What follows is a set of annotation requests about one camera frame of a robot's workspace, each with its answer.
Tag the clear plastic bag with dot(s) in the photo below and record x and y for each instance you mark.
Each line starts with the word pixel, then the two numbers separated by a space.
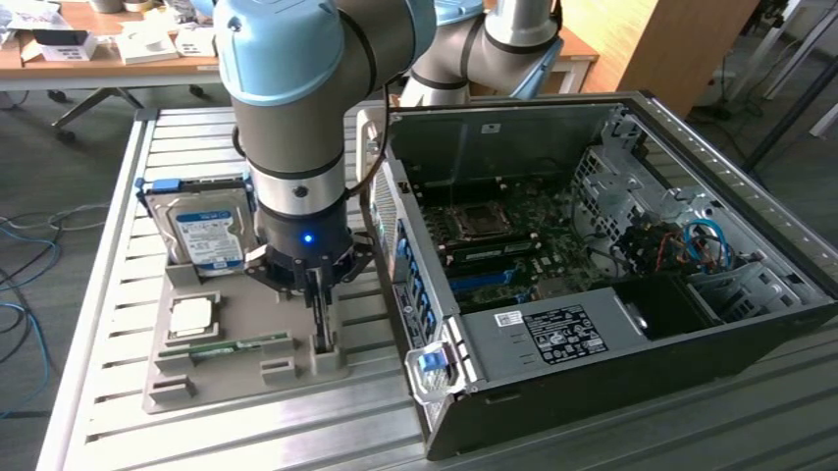
pixel 26 17

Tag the hard disk in blue caddy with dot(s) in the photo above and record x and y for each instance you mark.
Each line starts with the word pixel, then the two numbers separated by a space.
pixel 203 235

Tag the flat white box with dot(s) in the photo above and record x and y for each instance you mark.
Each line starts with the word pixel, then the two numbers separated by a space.
pixel 147 46

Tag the white table leg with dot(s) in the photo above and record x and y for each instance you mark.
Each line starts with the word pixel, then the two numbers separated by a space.
pixel 825 122

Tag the open black PC case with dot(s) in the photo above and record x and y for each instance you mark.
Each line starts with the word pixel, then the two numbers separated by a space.
pixel 589 392

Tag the metal CPU socket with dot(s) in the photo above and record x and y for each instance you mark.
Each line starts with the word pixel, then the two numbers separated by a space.
pixel 481 221

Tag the grey mug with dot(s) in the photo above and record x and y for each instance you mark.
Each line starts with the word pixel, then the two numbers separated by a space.
pixel 105 5

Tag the tape roll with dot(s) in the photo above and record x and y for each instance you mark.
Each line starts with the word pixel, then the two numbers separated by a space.
pixel 138 5

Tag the silver CPU chip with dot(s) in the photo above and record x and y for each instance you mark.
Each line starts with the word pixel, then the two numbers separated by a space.
pixel 190 316

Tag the small white box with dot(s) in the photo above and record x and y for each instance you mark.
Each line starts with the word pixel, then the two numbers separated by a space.
pixel 197 41

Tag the green motherboard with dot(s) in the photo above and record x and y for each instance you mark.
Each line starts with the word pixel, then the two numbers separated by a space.
pixel 582 260

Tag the silver chipset heatsink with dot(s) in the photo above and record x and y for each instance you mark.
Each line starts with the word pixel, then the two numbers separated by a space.
pixel 557 289

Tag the blue expansion slot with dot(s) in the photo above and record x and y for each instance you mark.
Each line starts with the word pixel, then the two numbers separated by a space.
pixel 481 282

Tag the green RAM stick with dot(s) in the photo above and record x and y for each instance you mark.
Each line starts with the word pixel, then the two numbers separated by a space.
pixel 492 251
pixel 223 347

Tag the grey plastic parts rack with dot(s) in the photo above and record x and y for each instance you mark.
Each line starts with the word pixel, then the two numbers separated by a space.
pixel 262 319

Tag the wooden cabinet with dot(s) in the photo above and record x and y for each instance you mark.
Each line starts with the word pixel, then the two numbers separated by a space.
pixel 688 49

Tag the white box with black lid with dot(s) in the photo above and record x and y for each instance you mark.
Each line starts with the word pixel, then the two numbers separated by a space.
pixel 66 51

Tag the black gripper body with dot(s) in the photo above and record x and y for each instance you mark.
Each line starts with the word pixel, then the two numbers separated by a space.
pixel 305 245

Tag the grey power supply unit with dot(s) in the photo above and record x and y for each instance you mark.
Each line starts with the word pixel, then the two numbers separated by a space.
pixel 498 353

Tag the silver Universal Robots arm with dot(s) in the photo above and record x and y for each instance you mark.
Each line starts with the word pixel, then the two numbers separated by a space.
pixel 289 73

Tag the silver disk bay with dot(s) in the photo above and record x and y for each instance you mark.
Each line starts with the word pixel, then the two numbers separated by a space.
pixel 747 294

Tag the blue case latch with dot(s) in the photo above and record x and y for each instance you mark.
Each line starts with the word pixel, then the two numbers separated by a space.
pixel 432 364

